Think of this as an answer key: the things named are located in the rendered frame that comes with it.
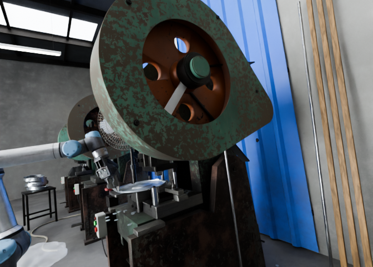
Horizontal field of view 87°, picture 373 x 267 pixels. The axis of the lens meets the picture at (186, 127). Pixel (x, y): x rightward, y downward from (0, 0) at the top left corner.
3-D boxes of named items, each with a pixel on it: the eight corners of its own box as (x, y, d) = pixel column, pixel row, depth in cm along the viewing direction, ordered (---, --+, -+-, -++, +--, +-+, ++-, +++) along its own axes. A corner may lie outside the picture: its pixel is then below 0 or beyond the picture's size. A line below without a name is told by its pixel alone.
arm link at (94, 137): (84, 137, 114) (99, 131, 117) (91, 154, 112) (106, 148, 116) (81, 134, 106) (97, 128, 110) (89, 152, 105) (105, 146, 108)
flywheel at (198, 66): (266, 67, 116) (226, 180, 85) (239, 79, 132) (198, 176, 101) (176, -46, 87) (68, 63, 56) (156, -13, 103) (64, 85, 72)
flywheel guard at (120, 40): (110, 178, 63) (89, -53, 70) (94, 173, 86) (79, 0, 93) (280, 144, 123) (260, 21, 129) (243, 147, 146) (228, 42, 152)
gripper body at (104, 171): (99, 181, 104) (90, 161, 105) (107, 178, 112) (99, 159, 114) (111, 175, 103) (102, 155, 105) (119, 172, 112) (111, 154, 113)
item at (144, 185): (110, 189, 121) (110, 187, 121) (153, 179, 137) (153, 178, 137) (125, 196, 97) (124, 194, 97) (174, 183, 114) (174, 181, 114)
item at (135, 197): (117, 221, 100) (115, 194, 102) (110, 215, 112) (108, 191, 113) (160, 206, 115) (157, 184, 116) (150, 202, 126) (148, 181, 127)
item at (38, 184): (26, 231, 290) (24, 177, 297) (22, 225, 321) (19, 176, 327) (58, 221, 320) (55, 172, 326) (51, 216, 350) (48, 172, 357)
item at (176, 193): (179, 201, 102) (176, 181, 102) (164, 196, 115) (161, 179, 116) (188, 199, 105) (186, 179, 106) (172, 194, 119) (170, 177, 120)
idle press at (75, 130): (74, 257, 196) (62, 89, 211) (70, 228, 278) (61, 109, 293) (196, 212, 281) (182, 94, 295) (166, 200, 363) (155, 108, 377)
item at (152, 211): (157, 220, 96) (155, 207, 97) (127, 203, 133) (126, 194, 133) (203, 202, 114) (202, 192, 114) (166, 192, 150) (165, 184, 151)
